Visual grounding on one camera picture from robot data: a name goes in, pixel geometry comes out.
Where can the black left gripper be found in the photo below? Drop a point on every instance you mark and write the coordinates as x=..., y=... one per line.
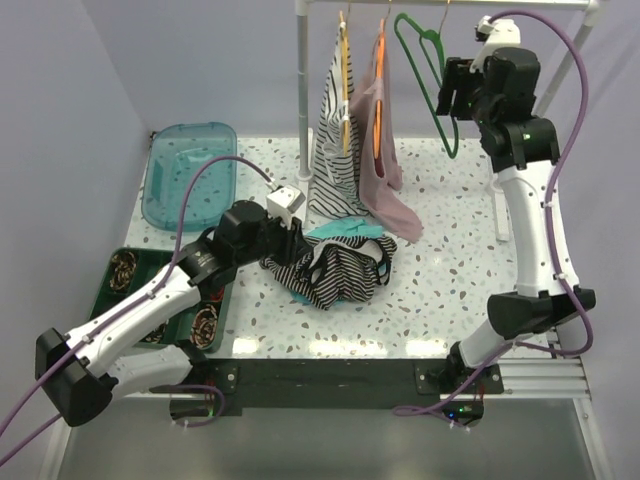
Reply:
x=294, y=245

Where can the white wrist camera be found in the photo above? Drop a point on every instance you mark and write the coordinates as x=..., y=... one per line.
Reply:
x=284, y=202
x=494, y=35

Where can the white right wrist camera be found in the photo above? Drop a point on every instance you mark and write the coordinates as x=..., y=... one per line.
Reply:
x=494, y=35

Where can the teal tank top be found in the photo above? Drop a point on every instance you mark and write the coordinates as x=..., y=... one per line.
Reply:
x=348, y=227

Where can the yellow hanger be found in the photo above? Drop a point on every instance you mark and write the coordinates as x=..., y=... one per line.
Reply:
x=344, y=63

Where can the white clothes rack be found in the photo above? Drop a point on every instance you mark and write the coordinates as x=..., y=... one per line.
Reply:
x=431, y=44

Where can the orange hanger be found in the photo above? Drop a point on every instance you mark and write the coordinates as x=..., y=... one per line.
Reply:
x=380, y=55

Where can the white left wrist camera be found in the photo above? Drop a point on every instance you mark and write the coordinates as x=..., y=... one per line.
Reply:
x=284, y=202

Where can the teal transparent plastic bin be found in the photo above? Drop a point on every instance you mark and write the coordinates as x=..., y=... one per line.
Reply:
x=176, y=154

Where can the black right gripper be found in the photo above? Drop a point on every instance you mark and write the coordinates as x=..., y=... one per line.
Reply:
x=458, y=76

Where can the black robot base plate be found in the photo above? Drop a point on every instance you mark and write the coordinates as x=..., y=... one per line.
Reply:
x=406, y=387

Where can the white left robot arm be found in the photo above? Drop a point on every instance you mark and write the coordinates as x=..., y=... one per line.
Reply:
x=84, y=370

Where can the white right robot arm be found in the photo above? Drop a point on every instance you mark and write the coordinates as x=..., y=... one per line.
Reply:
x=524, y=152

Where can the pink tank top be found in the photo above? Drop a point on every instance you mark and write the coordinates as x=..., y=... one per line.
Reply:
x=380, y=179

